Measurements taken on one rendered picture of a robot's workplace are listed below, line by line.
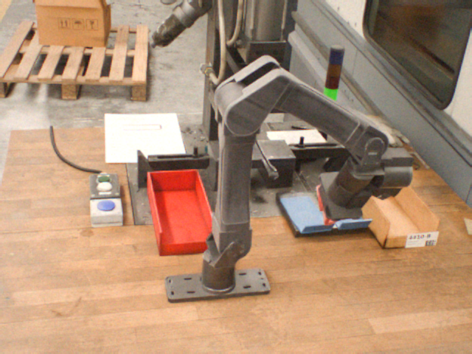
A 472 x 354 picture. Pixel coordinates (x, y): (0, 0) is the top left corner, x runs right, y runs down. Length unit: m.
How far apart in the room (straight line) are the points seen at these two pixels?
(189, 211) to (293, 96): 0.51
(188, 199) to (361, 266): 0.43
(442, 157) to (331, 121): 0.87
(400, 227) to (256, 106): 0.61
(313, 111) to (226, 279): 0.36
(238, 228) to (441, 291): 0.45
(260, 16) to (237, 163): 0.43
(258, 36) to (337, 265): 0.52
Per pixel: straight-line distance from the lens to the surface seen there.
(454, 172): 1.87
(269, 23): 1.41
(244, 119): 1.01
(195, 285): 1.24
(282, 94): 1.02
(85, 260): 1.32
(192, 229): 1.40
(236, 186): 1.10
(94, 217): 1.40
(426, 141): 2.01
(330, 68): 1.70
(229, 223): 1.13
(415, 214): 1.53
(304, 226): 1.41
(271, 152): 1.56
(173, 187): 1.52
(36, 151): 1.73
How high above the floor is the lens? 1.71
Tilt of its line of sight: 30 degrees down
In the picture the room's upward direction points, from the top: 5 degrees clockwise
